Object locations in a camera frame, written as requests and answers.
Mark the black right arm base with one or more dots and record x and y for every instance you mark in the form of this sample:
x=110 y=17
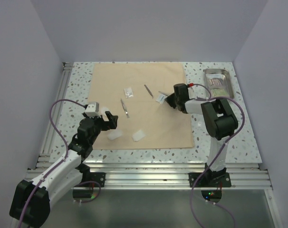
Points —
x=214 y=181

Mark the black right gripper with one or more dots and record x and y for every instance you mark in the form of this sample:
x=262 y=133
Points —
x=169 y=100

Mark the small clear packet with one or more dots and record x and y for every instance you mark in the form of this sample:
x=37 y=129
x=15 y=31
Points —
x=128 y=92
x=161 y=98

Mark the green printed glove packet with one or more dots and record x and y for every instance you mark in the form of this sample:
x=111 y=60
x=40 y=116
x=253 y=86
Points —
x=215 y=92

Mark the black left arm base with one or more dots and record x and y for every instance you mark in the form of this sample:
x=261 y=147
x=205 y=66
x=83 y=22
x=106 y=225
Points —
x=91 y=184

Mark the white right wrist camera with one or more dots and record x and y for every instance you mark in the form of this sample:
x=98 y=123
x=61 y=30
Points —
x=191 y=85

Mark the stainless steel tray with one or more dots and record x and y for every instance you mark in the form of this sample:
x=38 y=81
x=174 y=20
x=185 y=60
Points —
x=227 y=79

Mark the purple printed glove packet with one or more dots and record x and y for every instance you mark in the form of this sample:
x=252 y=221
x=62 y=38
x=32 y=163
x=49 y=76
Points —
x=215 y=81

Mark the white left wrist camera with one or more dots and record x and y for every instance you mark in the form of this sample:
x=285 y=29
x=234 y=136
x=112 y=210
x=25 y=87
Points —
x=92 y=110

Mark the aluminium extrusion frame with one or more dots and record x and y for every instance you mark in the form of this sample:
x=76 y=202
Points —
x=166 y=170

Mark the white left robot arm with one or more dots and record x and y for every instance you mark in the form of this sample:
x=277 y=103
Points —
x=34 y=199

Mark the white gauze pad top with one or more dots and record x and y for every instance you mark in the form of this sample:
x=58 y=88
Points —
x=103 y=111

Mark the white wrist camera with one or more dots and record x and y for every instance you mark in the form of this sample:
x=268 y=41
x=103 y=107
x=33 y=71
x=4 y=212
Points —
x=92 y=110
x=191 y=85

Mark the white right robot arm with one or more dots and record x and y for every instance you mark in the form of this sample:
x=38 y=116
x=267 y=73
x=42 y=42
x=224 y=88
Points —
x=219 y=119

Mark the beige cloth mat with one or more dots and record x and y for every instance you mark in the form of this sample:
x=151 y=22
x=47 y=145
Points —
x=165 y=128

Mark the straight steel tweezers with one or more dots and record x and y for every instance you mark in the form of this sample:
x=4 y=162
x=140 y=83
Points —
x=124 y=108

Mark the white gauze pad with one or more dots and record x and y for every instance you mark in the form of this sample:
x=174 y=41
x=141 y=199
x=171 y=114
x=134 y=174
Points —
x=139 y=135
x=114 y=134
x=103 y=111

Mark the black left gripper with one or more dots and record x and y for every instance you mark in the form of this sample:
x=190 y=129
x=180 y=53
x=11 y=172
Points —
x=110 y=124

